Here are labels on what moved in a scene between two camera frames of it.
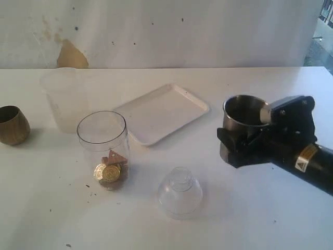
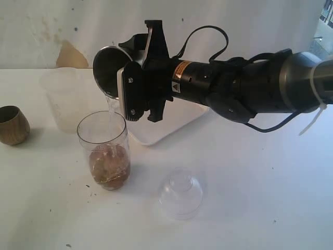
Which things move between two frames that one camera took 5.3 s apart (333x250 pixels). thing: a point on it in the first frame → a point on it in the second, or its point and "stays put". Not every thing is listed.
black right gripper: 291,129 → 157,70
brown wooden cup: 14,126 stays put
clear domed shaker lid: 180,194 stays put
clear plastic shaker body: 104,137 stays put
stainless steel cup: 242,114 → 106,64
